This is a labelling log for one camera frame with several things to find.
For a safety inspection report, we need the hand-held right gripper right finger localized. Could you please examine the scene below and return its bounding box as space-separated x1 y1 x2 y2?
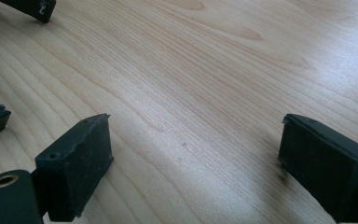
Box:
278 113 358 224

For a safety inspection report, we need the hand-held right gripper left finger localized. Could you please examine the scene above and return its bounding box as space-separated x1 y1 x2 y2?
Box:
31 113 115 222

